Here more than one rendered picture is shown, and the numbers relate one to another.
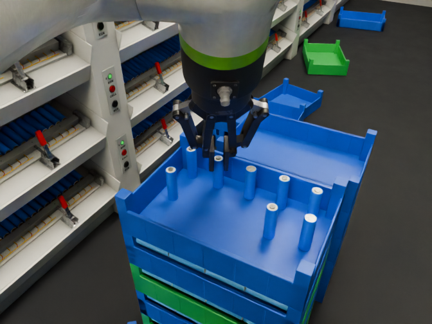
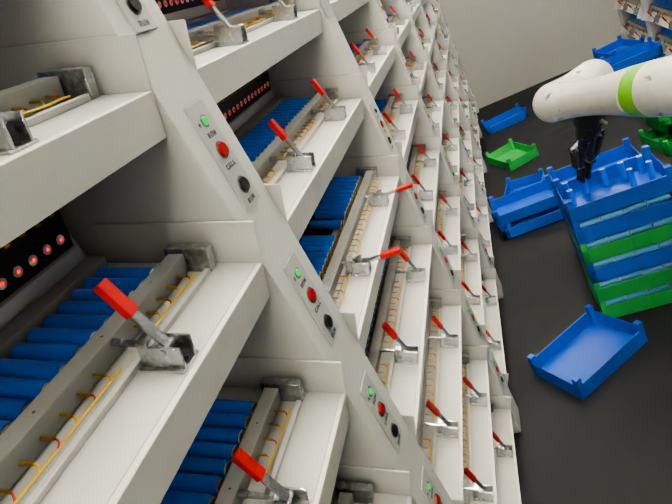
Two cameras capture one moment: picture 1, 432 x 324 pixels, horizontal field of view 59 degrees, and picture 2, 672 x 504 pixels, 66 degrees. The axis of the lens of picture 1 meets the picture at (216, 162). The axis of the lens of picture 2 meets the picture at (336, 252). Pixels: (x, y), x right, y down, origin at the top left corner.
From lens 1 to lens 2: 1.40 m
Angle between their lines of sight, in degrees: 17
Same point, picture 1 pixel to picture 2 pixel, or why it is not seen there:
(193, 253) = (615, 202)
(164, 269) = (602, 229)
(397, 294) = not seen: outside the picture
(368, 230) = not seen: hidden behind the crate
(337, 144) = (610, 159)
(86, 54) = (456, 191)
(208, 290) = (630, 220)
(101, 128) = (473, 235)
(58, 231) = (491, 307)
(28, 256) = (492, 323)
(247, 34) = not seen: hidden behind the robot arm
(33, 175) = (473, 267)
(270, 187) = (611, 176)
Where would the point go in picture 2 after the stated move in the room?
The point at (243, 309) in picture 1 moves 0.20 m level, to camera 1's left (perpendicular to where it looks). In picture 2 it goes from (651, 215) to (598, 249)
